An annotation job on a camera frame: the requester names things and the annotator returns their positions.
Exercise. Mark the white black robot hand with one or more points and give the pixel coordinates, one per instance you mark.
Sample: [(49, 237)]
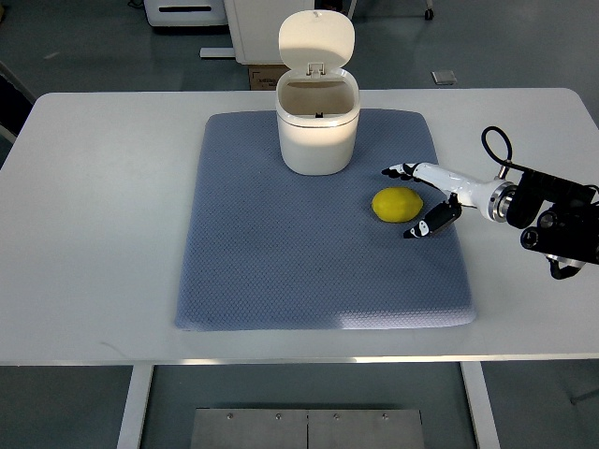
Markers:
[(490, 198)]

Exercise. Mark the yellow lemon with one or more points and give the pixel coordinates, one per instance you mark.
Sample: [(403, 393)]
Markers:
[(397, 205)]

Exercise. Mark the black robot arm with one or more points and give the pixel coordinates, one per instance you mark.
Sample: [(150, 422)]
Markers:
[(558, 218)]

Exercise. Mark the white trash bin open lid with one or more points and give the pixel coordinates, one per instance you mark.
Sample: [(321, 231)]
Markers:
[(317, 100)]

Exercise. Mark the small grey floor plate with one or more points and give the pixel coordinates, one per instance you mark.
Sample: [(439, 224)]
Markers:
[(444, 77)]

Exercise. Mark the right white table leg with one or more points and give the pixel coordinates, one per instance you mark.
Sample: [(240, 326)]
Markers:
[(485, 431)]

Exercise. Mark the white table leg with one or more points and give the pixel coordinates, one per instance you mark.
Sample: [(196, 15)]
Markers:
[(135, 407), (485, 431)]

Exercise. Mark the white stand leg with caster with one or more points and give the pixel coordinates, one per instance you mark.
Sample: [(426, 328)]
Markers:
[(429, 11)]

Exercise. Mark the blue textured mat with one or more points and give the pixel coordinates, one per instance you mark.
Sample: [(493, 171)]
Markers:
[(268, 248)]

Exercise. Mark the cardboard box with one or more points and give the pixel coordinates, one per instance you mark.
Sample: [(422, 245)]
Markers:
[(265, 77)]

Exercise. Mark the white cabinet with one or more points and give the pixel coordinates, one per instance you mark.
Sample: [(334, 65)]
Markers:
[(254, 28)]

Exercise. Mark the white appliance with slot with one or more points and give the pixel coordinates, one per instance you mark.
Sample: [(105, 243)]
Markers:
[(178, 16)]

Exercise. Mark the left white table leg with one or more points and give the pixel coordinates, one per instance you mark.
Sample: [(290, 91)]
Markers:
[(135, 407)]

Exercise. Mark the dark chair edge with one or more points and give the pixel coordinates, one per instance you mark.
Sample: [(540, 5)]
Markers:
[(17, 102)]

